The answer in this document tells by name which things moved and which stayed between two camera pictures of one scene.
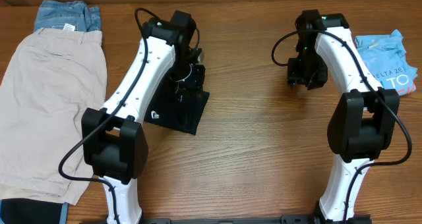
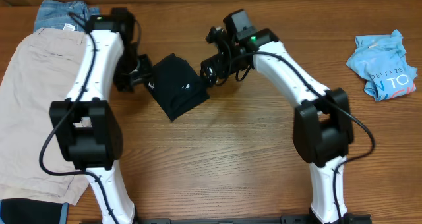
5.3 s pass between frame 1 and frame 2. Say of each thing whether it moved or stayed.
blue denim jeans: stayed
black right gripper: moved
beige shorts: stayed
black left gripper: moved
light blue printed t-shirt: stayed
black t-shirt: moved
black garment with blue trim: stayed
